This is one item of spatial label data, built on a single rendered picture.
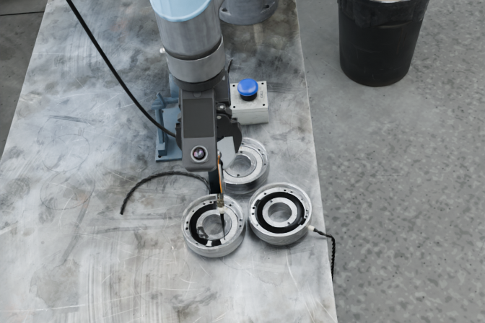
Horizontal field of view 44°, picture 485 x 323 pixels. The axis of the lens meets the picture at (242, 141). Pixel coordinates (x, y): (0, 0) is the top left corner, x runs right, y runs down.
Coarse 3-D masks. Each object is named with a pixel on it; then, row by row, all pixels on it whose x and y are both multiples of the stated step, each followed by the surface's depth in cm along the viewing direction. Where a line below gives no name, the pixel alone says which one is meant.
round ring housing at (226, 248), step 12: (192, 204) 99; (228, 204) 100; (204, 216) 99; (216, 216) 100; (228, 216) 98; (240, 216) 98; (204, 228) 100; (228, 228) 97; (240, 228) 97; (192, 240) 96; (240, 240) 96; (204, 252) 95; (216, 252) 95; (228, 252) 96
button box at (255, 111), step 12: (264, 84) 115; (240, 96) 113; (252, 96) 113; (264, 96) 113; (240, 108) 112; (252, 108) 111; (264, 108) 111; (240, 120) 114; (252, 120) 114; (264, 120) 114
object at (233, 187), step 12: (252, 144) 108; (240, 156) 107; (252, 156) 106; (264, 156) 106; (228, 168) 105; (252, 168) 104; (264, 168) 103; (228, 180) 103; (252, 180) 101; (264, 180) 104; (240, 192) 103
